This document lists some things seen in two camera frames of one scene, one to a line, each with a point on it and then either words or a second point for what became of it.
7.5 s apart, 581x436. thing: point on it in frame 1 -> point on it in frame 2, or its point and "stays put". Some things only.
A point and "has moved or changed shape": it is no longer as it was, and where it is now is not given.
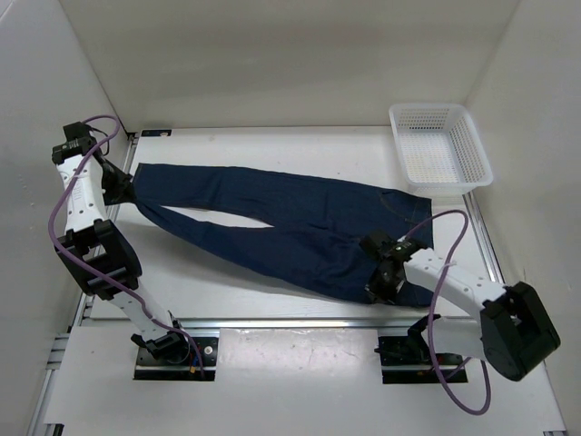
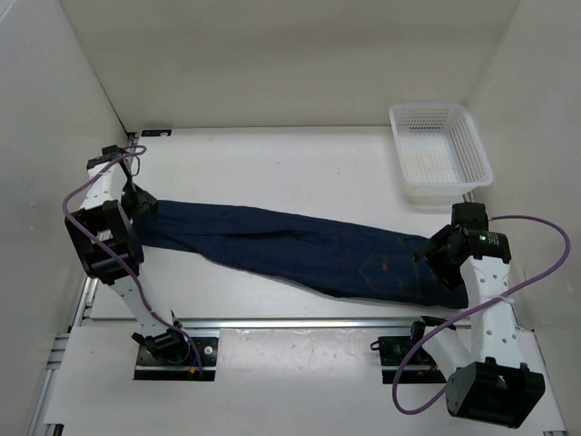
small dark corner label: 153,133 stays put
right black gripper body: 380,286 -> 437,252
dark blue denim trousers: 315,232 has moved or changed shape
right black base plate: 407,360 stays put
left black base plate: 183,365 stays put
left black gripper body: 114,183 -> 135,201
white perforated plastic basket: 440,152 stays put
